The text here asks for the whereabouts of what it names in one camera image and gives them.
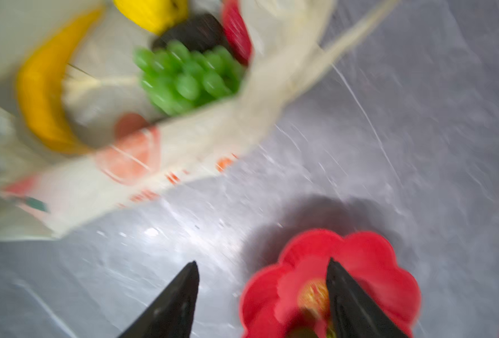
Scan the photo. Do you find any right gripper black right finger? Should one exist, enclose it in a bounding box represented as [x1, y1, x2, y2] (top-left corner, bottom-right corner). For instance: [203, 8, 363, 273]
[326, 259, 407, 338]

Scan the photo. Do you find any dark brown avocado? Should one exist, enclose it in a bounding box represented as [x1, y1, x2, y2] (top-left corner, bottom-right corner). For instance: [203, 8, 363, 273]
[150, 13, 232, 52]

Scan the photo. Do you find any yellow lemon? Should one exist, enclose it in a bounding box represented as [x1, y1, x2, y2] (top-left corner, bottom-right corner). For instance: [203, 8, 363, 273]
[113, 0, 189, 35]

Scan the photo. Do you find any green grapes bunch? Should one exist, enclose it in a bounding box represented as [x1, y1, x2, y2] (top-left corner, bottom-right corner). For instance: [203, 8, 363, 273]
[133, 40, 246, 117]

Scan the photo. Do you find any red flower-shaped plate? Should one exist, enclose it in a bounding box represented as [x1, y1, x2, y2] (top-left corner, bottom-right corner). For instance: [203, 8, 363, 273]
[240, 229, 421, 337]

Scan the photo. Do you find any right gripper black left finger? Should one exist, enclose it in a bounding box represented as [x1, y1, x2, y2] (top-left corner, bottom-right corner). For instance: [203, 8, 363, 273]
[119, 261, 200, 338]

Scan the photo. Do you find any red apple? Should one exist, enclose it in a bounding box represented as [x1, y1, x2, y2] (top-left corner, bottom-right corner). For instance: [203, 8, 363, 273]
[221, 0, 253, 66]

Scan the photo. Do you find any cream plastic bag orange print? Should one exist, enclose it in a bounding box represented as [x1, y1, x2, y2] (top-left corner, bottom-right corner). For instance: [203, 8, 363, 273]
[0, 1, 396, 242]

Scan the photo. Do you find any yellow banana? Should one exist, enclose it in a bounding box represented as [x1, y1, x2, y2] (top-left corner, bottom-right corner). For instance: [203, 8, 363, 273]
[16, 5, 106, 155]

